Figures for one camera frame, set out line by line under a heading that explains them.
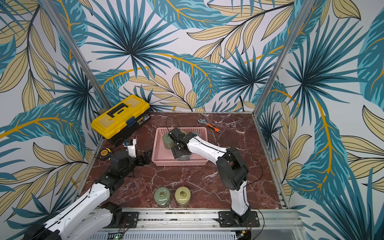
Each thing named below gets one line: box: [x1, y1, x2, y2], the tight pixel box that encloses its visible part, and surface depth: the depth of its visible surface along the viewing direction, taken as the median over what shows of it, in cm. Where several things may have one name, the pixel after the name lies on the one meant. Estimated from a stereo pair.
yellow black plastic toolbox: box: [91, 95, 151, 141], surface depth 96 cm
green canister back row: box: [162, 133, 175, 150], surface depth 97 cm
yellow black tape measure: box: [99, 148, 113, 160], surface depth 95 cm
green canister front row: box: [154, 187, 171, 207], surface depth 75 cm
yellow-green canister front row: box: [174, 186, 191, 207], surface depth 76 cm
